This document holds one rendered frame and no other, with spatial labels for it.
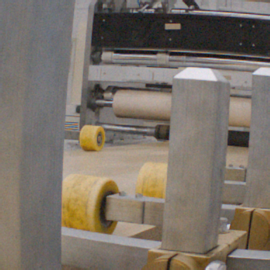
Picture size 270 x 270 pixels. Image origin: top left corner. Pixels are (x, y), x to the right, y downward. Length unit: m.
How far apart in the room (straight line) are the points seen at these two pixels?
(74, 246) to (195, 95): 0.18
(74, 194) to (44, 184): 0.57
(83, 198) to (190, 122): 0.37
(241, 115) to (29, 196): 2.62
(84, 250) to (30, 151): 0.33
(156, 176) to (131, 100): 1.98
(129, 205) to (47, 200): 0.56
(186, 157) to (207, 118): 0.03
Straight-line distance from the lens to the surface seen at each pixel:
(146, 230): 0.96
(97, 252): 0.58
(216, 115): 0.49
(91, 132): 2.23
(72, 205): 0.85
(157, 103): 2.99
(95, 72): 3.11
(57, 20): 0.28
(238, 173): 1.31
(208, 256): 0.49
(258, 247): 0.72
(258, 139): 0.74
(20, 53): 0.26
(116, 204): 0.84
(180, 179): 0.50
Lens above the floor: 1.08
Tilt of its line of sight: 3 degrees down
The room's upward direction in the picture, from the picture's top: 3 degrees clockwise
